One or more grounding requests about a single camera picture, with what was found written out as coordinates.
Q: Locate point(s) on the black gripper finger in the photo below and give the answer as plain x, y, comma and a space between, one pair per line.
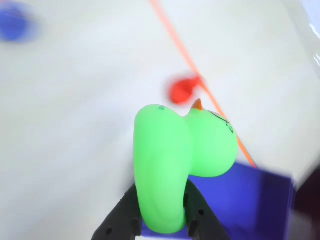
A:
120, 215
202, 217

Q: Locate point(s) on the orange tape strip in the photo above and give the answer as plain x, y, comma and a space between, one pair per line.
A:
172, 33

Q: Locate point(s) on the blue plastic box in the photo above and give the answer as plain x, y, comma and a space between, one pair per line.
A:
250, 200

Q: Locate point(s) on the red rubber duck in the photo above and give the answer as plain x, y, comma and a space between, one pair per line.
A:
181, 90

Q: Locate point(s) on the blue rubber duck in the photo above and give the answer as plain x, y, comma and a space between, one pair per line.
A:
13, 25

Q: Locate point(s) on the green rubber duck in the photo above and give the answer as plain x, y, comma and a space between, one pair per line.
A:
160, 162

